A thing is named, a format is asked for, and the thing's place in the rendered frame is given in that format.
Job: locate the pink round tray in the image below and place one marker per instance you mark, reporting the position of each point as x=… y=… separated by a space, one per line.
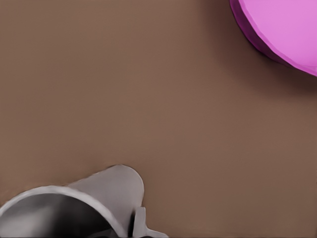
x=284 y=27

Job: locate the white IKEA cup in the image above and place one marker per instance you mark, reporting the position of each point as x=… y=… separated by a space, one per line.
x=116 y=188

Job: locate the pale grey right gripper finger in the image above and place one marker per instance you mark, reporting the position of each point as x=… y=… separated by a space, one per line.
x=140 y=223

